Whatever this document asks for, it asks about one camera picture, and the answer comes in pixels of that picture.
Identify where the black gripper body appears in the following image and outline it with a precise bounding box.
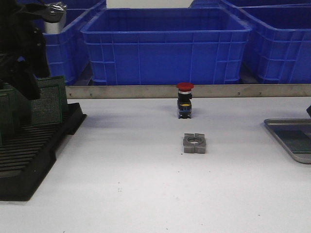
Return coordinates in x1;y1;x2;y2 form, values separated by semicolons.
0;3;50;80

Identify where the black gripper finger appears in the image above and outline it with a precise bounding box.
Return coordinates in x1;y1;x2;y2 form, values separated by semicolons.
0;79;4;89
7;61;40;100
306;105;311;117

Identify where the green perforated board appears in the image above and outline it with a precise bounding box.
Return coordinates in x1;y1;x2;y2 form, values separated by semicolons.
276;130;311;154
18;84;62;125

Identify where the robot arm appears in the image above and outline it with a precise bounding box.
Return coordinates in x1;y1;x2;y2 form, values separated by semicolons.
0;0;64;100

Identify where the rear left green board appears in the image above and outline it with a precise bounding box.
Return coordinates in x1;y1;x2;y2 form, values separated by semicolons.
3;83;16;91

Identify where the left edge green board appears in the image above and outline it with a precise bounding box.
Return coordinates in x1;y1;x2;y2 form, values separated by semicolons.
0;94;8;145

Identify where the silver metal tray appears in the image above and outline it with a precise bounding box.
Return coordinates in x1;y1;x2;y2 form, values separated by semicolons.
264;119;311;164

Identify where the middle left green board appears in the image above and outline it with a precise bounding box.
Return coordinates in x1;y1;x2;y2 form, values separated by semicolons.
0;89;20;136

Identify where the rear right green board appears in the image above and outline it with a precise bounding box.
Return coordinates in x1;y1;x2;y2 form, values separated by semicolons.
37;76;69;113

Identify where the black slotted board rack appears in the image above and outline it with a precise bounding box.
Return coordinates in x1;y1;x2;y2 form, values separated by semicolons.
0;103;86;201

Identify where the left blue plastic bin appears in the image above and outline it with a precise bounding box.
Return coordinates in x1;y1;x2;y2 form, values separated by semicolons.
34;9;93;85

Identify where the blue plastic bin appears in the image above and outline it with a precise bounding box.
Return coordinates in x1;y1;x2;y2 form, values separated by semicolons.
237;6;311;84
81;8;251;85
34;9;93;85

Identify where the right blue plastic bin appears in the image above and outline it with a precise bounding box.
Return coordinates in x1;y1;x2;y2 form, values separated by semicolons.
237;6;311;84

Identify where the centre blue plastic bin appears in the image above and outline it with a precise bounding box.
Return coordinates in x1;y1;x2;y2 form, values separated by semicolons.
81;8;251;85

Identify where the grey square metal nut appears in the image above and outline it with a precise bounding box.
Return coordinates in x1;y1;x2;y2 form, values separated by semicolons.
183;133;207;154

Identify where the red emergency stop button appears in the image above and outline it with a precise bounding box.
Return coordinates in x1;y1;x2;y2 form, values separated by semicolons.
176;83;194;119

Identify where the far right blue bin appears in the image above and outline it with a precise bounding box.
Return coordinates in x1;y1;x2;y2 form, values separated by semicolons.
190;0;311;8

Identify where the steel table edge rail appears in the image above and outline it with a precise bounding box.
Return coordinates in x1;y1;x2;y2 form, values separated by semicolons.
66;84;311;99

